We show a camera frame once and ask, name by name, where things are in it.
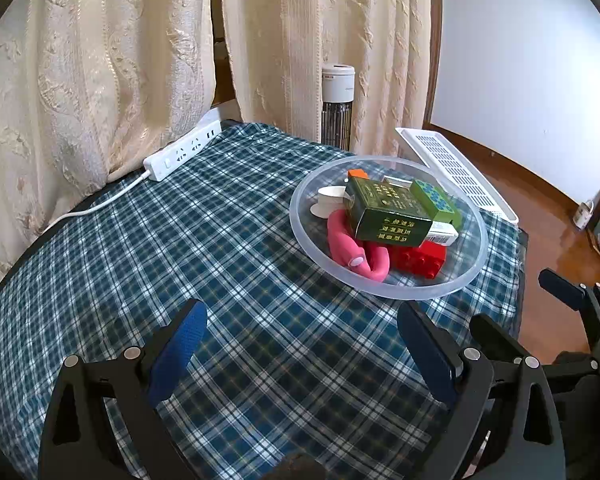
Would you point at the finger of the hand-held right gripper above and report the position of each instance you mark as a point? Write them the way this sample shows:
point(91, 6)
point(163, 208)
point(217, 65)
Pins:
point(495, 337)
point(572, 292)

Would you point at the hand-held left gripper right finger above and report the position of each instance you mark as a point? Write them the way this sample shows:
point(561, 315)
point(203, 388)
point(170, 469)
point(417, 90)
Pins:
point(427, 355)

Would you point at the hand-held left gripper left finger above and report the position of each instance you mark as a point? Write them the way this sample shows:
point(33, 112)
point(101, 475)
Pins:
point(177, 355)

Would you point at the red toy block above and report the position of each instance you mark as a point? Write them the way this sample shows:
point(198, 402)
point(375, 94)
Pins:
point(420, 257)

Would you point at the green dotted box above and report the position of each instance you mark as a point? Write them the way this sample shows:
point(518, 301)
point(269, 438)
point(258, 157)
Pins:
point(435, 202)

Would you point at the dark green box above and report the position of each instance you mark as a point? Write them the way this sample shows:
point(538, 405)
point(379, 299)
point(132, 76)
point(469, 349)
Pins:
point(385, 210)

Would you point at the clear plastic bowl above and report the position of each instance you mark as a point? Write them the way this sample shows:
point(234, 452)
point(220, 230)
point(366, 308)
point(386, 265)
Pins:
point(320, 240)

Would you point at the white tape roll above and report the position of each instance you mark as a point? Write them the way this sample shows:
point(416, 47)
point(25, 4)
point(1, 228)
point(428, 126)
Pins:
point(327, 195)

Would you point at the orange toy block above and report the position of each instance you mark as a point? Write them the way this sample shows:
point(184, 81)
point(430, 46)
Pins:
point(358, 174)

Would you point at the white mug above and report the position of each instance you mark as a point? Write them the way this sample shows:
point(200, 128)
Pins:
point(582, 215)

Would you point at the pink curved toy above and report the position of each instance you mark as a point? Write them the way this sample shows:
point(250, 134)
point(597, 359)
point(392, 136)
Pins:
point(380, 267)

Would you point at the blue plaid tablecloth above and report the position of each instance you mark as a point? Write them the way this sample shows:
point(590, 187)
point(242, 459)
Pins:
point(255, 285)

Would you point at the tan and white box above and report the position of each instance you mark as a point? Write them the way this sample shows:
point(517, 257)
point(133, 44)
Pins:
point(442, 233)

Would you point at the white vented panel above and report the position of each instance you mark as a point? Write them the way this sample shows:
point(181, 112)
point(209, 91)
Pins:
point(450, 165)

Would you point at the white power strip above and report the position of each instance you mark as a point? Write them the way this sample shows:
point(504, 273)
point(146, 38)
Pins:
point(180, 152)

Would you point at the white tower heater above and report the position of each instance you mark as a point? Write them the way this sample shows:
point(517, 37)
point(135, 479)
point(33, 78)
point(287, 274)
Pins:
point(337, 110)

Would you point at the cream patterned curtain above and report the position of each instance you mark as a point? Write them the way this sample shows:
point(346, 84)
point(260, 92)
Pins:
point(105, 60)

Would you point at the cream striped curtain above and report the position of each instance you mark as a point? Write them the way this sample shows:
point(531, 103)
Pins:
point(305, 35)

